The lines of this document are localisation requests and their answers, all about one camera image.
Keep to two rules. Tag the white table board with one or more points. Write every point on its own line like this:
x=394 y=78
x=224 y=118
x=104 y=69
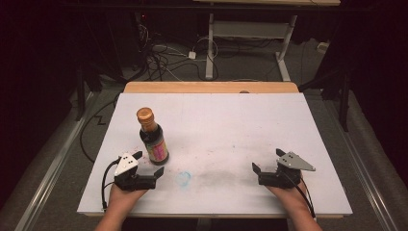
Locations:
x=231 y=128

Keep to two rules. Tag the wooden table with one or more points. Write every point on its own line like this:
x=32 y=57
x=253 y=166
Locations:
x=211 y=87

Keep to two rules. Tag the person's right hand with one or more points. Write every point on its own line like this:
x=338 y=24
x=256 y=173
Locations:
x=293 y=197

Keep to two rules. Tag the dark sauce bottle gold cap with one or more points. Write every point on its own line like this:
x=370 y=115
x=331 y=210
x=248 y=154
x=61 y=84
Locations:
x=153 y=141

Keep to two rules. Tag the white metal desk frame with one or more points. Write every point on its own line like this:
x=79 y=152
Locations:
x=210 y=48

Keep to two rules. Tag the black stand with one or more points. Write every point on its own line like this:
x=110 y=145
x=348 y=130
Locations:
x=81 y=93
x=344 y=96

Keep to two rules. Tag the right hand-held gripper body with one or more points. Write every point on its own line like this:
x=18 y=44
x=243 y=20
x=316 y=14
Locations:
x=275 y=179

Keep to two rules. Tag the metal floor rail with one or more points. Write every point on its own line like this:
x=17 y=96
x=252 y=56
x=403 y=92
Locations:
x=54 y=163
x=362 y=163

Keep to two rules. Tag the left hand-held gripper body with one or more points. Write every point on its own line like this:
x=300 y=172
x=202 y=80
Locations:
x=134 y=182

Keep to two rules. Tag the white power adapter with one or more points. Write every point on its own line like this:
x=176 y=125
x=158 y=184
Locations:
x=191 y=55

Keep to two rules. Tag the white floor box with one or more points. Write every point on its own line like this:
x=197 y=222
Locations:
x=322 y=47

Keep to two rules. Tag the person's left hand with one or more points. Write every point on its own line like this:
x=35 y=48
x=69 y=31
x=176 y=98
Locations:
x=122 y=199

